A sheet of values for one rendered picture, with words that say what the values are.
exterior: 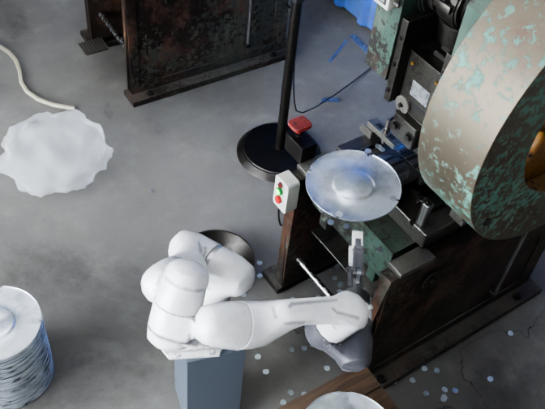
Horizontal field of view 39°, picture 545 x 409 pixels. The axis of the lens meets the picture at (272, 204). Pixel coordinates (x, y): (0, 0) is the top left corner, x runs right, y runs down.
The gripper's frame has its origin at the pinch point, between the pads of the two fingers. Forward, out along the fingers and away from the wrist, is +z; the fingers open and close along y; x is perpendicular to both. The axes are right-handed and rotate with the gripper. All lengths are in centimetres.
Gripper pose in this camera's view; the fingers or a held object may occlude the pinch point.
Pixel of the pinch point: (355, 247)
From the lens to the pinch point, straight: 215.0
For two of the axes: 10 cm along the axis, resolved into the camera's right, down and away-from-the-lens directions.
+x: -9.9, -1.0, 0.0
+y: 0.7, -6.7, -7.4
